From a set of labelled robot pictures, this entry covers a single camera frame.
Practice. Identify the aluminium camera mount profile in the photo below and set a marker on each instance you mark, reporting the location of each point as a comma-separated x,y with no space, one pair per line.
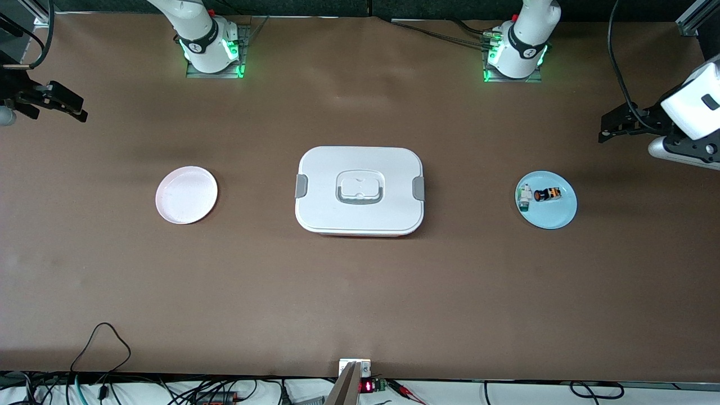
346,388

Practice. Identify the red black clip leads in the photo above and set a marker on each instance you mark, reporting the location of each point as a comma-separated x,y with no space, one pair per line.
405,389

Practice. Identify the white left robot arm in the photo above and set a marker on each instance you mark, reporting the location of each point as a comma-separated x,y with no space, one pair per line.
697,101

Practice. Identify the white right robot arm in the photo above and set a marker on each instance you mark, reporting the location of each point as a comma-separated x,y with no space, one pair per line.
199,39

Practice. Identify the orange black push-button switch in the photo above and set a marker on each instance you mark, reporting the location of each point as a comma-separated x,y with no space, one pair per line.
547,194

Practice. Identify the white lunch box grey latches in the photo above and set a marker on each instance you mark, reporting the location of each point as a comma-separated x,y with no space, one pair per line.
326,169

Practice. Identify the light blue round plate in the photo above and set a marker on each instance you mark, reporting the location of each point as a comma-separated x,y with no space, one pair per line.
554,216

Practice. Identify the pale pink round plate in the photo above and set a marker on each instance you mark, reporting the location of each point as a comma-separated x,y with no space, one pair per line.
187,195

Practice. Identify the green white push-button switch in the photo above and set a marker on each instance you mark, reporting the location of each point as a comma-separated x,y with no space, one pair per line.
524,198

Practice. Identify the aluminium profile frame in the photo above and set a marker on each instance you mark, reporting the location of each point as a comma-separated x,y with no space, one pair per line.
39,17
694,19

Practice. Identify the small white box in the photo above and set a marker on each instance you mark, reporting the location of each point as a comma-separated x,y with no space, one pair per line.
365,368

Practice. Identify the red digit display module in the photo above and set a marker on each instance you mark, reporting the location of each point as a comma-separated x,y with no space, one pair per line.
367,386

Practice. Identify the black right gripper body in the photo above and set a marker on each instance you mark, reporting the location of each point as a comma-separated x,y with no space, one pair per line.
15,88

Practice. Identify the grey felt partition panel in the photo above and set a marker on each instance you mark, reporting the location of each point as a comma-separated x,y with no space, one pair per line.
427,7
309,5

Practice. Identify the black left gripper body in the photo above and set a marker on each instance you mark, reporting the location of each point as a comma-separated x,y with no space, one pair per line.
648,117

